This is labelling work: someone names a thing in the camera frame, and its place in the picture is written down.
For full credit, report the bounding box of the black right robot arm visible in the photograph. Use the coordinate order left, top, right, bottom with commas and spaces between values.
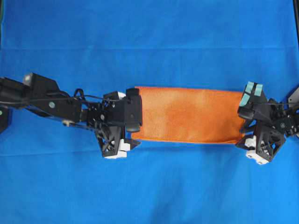
235, 82, 299, 165

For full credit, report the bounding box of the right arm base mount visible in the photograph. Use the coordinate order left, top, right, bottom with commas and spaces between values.
287, 87, 299, 107

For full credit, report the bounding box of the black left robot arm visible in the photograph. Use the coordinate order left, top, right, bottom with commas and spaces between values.
0, 73, 142, 159

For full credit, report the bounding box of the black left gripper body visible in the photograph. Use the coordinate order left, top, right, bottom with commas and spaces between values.
88, 91, 130, 159

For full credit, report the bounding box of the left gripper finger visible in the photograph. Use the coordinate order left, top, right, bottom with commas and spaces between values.
125, 88, 142, 132
125, 139, 141, 150

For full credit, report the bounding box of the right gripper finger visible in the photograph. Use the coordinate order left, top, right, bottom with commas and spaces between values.
235, 121, 256, 147

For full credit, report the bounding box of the orange towel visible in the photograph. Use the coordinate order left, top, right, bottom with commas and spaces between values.
132, 87, 244, 144

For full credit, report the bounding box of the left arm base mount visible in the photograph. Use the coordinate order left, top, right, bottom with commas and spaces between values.
0, 106, 12, 133

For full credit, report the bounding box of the blue table cloth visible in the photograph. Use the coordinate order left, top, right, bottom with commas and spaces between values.
0, 0, 299, 224

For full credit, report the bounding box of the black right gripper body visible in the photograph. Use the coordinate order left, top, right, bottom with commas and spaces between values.
243, 102, 286, 165

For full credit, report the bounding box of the right gripper teal-taped finger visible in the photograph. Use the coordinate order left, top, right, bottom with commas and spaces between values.
237, 81, 264, 119

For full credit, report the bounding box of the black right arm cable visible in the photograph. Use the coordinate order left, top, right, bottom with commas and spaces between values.
254, 99, 299, 110

